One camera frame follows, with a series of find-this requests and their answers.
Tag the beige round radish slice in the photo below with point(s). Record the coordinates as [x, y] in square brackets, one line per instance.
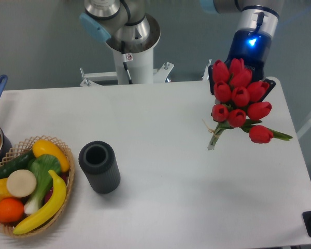
[21, 183]

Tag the green cucumber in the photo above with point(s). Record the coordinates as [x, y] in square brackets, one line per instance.
[18, 163]

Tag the yellow banana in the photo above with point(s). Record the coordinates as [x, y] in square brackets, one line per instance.
[47, 211]

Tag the woven wicker basket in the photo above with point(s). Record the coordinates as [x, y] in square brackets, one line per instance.
[23, 147]

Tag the green bok choy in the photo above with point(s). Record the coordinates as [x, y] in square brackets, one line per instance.
[40, 168]

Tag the red tulip bouquet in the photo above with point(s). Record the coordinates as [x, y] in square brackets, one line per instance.
[237, 104]

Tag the dark grey ribbed vase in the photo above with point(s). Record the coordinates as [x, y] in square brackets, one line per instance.
[98, 162]

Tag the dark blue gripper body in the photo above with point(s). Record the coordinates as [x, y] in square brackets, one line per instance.
[253, 48]

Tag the yellow squash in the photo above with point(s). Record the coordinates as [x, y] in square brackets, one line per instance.
[45, 147]

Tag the orange fruit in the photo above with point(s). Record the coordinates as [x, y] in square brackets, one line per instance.
[11, 210]

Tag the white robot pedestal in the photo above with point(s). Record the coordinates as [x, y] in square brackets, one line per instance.
[130, 68]

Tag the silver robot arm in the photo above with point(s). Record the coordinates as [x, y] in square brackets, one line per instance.
[132, 34]

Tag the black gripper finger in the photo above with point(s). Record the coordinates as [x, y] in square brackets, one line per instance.
[211, 81]
[270, 86]

